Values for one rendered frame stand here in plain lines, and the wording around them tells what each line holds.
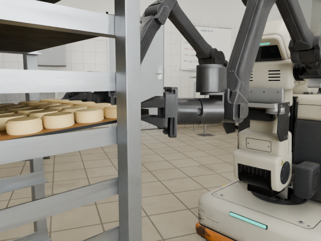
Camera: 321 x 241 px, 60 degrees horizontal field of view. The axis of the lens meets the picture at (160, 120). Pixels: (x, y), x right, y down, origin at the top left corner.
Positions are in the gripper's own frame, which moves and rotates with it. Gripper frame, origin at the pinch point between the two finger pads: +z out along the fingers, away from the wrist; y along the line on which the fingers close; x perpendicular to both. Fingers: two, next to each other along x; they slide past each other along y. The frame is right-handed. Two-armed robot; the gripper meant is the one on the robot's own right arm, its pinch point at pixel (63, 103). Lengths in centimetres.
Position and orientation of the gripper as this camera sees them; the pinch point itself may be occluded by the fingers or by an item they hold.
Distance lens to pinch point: 82.6
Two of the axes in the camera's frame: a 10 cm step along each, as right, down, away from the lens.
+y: -0.1, 9.9, 1.2
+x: -9.6, -0.4, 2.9
